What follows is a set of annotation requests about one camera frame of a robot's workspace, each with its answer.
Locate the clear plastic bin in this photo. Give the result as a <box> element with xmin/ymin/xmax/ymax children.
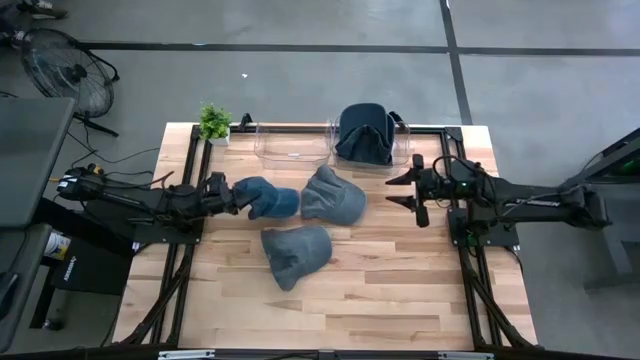
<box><xmin>253</xmin><ymin>121</ymin><xmax>332</xmax><ymax>171</ymax></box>
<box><xmin>327</xmin><ymin>115</ymin><xmax>412</xmax><ymax>176</ymax></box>

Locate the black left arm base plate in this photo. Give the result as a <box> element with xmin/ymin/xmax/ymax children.
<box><xmin>82</xmin><ymin>189</ymin><xmax>206</xmax><ymax>246</ymax></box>

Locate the grey desk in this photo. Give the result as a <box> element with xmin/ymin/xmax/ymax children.
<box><xmin>0</xmin><ymin>97</ymin><xmax>76</xmax><ymax>229</ymax></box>

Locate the black metal stand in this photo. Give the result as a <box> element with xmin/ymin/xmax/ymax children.
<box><xmin>574</xmin><ymin>127</ymin><xmax>640</xmax><ymax>292</ymax></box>

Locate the small green potted plant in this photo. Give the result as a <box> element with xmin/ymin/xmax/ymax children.
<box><xmin>198</xmin><ymin>101</ymin><xmax>234</xmax><ymax>147</ymax></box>

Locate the grey side table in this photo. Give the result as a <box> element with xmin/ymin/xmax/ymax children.
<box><xmin>0</xmin><ymin>223</ymin><xmax>54</xmax><ymax>354</ymax></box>

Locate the black floor fan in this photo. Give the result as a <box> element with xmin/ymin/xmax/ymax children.
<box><xmin>19</xmin><ymin>27</ymin><xmax>121</xmax><ymax>139</ymax></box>

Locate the black box with white print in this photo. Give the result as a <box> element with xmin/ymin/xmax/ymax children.
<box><xmin>49</xmin><ymin>234</ymin><xmax>136</xmax><ymax>296</ymax></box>

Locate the blue hat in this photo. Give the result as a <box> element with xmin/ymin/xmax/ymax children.
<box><xmin>232</xmin><ymin>175</ymin><xmax>301</xmax><ymax>221</ymax></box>

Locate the dark navy hat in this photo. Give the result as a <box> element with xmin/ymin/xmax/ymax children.
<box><xmin>339</xmin><ymin>102</ymin><xmax>405</xmax><ymax>151</ymax></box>

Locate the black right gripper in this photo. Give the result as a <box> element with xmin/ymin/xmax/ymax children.
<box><xmin>384</xmin><ymin>153</ymin><xmax>452</xmax><ymax>229</ymax></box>

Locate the silver aluminium bracket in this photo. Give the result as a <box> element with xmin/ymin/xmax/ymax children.
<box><xmin>158</xmin><ymin>349</ymin><xmax>216</xmax><ymax>360</ymax></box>
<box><xmin>438</xmin><ymin>351</ymin><xmax>495</xmax><ymax>360</ymax></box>

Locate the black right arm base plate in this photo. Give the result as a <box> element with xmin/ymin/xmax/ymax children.
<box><xmin>447</xmin><ymin>205</ymin><xmax>521</xmax><ymax>249</ymax></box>

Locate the person's foot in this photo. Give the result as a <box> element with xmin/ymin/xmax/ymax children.
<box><xmin>17</xmin><ymin>0</ymin><xmax>69</xmax><ymax>22</ymax></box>
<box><xmin>0</xmin><ymin>19</ymin><xmax>34</xmax><ymax>49</ymax></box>

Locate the white labelled can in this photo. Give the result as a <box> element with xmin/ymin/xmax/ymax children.
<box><xmin>43</xmin><ymin>230</ymin><xmax>73</xmax><ymax>262</ymax></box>

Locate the grey hat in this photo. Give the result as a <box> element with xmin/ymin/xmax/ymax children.
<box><xmin>259</xmin><ymin>224</ymin><xmax>334</xmax><ymax>293</ymax></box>
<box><xmin>299</xmin><ymin>163</ymin><xmax>368</xmax><ymax>227</ymax></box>

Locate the black aluminium table frame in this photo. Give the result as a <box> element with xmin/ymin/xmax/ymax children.
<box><xmin>117</xmin><ymin>122</ymin><xmax>540</xmax><ymax>360</ymax></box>

